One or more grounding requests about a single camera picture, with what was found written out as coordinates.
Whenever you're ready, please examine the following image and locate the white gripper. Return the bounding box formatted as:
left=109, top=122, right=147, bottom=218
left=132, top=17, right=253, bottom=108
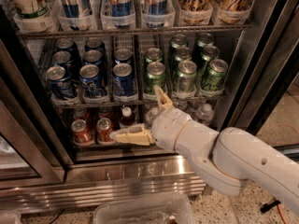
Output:
left=109, top=85, right=191, bottom=151

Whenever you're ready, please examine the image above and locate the red coke can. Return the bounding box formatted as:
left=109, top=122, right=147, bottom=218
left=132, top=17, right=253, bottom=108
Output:
left=96, top=118, right=114, bottom=144
left=71, top=119, right=93, bottom=146
left=98, top=106, right=113, bottom=119
left=73, top=107, right=90, bottom=122

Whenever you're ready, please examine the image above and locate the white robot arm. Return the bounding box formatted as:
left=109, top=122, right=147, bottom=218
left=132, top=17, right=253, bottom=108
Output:
left=109, top=86, right=299, bottom=215

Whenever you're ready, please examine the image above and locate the front right blue pepsi can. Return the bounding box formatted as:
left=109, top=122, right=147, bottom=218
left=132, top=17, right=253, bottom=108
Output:
left=112, top=63, right=135, bottom=97

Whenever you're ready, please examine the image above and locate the blue pepsi can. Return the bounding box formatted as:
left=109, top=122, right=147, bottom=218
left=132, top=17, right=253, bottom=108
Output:
left=46, top=66, right=77, bottom=100
left=112, top=63, right=135, bottom=97
left=79, top=64, right=107, bottom=98

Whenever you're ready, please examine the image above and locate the front left green can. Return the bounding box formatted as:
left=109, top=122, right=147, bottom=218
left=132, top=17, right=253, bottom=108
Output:
left=145, top=62, right=166, bottom=95

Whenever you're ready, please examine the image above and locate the green can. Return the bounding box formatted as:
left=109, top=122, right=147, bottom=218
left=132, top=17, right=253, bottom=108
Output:
left=173, top=60, right=197, bottom=93
left=201, top=59, right=228, bottom=91
left=145, top=62, right=166, bottom=95

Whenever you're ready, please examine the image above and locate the front middle green can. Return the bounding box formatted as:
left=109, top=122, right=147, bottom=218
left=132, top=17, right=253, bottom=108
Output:
left=173, top=60, right=197, bottom=93

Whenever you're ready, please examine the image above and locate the front right green can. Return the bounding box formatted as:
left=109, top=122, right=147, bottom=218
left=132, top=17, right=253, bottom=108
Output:
left=201, top=59, right=228, bottom=91

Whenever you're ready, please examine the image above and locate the front middle blue pepsi can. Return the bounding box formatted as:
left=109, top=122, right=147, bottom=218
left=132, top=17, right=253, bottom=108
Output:
left=79, top=64, right=107, bottom=98

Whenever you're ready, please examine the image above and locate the stainless steel fridge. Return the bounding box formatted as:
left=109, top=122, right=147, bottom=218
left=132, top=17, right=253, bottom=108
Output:
left=0, top=0, right=299, bottom=215

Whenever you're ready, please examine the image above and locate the front left blue pepsi can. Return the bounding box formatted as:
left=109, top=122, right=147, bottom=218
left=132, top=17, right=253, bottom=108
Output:
left=46, top=66, right=77, bottom=100

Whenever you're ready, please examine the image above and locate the fridge glass door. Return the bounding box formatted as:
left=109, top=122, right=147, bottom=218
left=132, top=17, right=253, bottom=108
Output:
left=214, top=0, right=299, bottom=161

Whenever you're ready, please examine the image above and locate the left clear water bottle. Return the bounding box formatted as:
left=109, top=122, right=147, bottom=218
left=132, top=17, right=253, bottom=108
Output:
left=145, top=106, right=160, bottom=128

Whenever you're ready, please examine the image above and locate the clear water bottle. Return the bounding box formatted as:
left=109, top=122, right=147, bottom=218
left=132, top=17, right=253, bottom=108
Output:
left=145, top=106, right=160, bottom=128
left=173, top=101, right=188, bottom=111
left=195, top=104, right=214, bottom=126

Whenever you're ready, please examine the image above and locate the brown drink bottle white label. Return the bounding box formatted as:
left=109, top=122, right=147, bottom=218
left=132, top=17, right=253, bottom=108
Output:
left=119, top=106, right=135, bottom=128

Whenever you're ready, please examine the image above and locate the middle clear water bottle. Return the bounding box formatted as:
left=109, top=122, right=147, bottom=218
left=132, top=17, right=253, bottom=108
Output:
left=173, top=101, right=188, bottom=111

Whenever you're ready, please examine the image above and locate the right clear water bottle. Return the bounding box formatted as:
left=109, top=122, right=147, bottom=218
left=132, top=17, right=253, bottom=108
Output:
left=195, top=104, right=214, bottom=126

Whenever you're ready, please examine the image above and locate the clear plastic bin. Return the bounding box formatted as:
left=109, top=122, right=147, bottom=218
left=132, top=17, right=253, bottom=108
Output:
left=93, top=193, right=195, bottom=224

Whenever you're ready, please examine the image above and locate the black stand leg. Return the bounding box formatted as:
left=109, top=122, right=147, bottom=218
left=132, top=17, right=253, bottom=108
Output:
left=260, top=201, right=280, bottom=214

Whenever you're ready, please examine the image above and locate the orange power cable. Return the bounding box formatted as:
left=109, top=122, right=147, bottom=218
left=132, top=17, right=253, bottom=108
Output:
left=274, top=198, right=288, bottom=224

